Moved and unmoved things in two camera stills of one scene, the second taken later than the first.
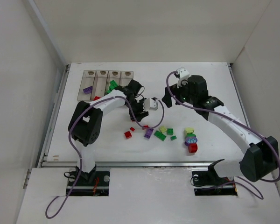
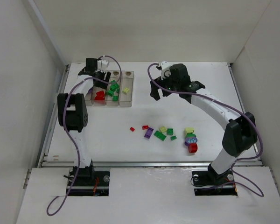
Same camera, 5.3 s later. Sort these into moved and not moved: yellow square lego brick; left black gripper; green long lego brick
Moved: left black gripper
Not moved: green long lego brick; yellow square lego brick
